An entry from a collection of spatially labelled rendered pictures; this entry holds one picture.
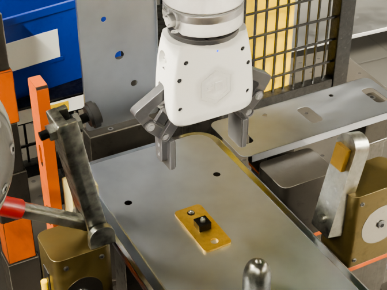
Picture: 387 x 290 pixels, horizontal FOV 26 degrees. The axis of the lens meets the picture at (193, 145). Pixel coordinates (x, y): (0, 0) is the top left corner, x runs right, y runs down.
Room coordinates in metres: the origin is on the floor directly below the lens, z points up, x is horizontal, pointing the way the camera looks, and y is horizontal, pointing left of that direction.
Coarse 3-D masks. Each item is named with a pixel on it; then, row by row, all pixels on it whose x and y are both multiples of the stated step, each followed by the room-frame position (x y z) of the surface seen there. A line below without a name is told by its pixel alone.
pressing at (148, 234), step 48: (192, 144) 0.97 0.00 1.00; (144, 192) 0.86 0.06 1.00; (192, 192) 0.86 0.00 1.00; (240, 192) 0.86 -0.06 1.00; (144, 240) 0.77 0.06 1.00; (192, 240) 0.77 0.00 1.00; (240, 240) 0.77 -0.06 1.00; (288, 240) 0.77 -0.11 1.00; (144, 288) 0.69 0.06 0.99; (192, 288) 0.69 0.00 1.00; (240, 288) 0.69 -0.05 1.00; (288, 288) 0.69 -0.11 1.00; (336, 288) 0.69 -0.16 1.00
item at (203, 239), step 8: (184, 208) 0.82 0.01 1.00; (192, 208) 0.82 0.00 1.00; (200, 208) 0.82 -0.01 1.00; (176, 216) 0.81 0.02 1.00; (184, 216) 0.81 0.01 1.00; (192, 216) 0.81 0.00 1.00; (200, 216) 0.80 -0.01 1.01; (208, 216) 0.81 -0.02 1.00; (184, 224) 0.79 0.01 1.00; (192, 224) 0.79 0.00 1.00; (200, 224) 0.78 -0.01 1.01; (208, 224) 0.78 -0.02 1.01; (216, 224) 0.79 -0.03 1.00; (192, 232) 0.78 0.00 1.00; (200, 232) 0.78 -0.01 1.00; (208, 232) 0.78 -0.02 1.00; (216, 232) 0.78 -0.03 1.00; (224, 232) 0.78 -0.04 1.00; (200, 240) 0.76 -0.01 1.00; (208, 240) 0.76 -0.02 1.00; (216, 240) 0.77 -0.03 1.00; (224, 240) 0.76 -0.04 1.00; (208, 248) 0.75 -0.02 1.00; (216, 248) 0.75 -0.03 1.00
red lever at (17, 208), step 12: (12, 204) 0.68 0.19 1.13; (24, 204) 0.68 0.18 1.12; (36, 204) 0.70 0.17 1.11; (12, 216) 0.67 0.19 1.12; (24, 216) 0.68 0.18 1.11; (36, 216) 0.69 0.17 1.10; (48, 216) 0.69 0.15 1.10; (60, 216) 0.70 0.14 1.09; (72, 216) 0.71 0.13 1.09; (84, 228) 0.71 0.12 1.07
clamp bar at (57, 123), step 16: (48, 112) 0.72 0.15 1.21; (64, 112) 0.73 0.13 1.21; (96, 112) 0.72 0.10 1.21; (48, 128) 0.70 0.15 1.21; (64, 128) 0.70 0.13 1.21; (80, 128) 0.71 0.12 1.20; (64, 144) 0.69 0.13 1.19; (80, 144) 0.70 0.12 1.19; (64, 160) 0.71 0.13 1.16; (80, 160) 0.70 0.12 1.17; (80, 176) 0.70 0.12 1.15; (80, 192) 0.70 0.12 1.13; (96, 192) 0.71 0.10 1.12; (80, 208) 0.71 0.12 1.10; (96, 208) 0.71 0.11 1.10; (96, 224) 0.71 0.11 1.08
